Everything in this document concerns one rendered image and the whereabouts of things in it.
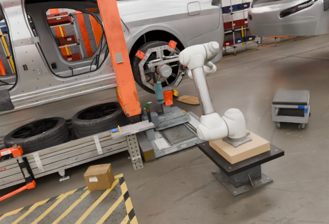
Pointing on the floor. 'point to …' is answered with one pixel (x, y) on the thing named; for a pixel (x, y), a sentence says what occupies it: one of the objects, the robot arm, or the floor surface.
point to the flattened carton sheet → (189, 100)
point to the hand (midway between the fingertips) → (182, 70)
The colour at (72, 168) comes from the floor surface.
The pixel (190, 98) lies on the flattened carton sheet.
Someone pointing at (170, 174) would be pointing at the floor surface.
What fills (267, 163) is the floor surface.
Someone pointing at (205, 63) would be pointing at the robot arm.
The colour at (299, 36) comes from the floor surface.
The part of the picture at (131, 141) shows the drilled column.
